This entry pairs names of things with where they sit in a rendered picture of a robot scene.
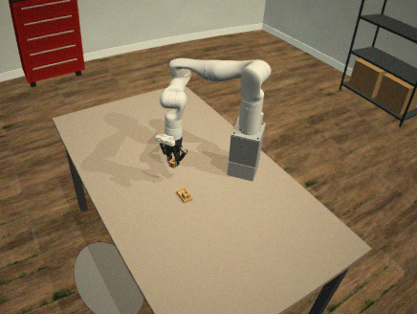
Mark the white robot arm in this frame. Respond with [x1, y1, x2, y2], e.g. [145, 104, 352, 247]
[155, 58, 271, 146]

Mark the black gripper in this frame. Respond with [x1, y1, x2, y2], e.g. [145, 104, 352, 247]
[160, 136, 187, 167]

